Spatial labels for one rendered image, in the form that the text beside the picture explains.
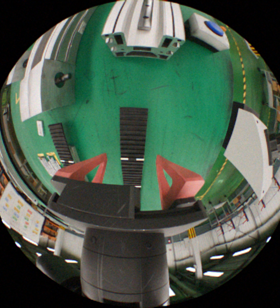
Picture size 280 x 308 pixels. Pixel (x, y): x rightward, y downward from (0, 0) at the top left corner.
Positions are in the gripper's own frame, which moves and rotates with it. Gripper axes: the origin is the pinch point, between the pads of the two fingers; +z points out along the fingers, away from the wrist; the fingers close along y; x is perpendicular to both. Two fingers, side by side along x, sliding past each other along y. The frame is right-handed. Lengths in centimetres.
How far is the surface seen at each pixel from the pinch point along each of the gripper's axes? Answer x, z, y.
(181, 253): 1036, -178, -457
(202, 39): -24.8, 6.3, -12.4
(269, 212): 258, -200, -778
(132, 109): -6.1, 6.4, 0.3
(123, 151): 2.2, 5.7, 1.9
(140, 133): -1.9, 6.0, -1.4
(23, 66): -26.8, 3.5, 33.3
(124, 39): -17.0, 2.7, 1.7
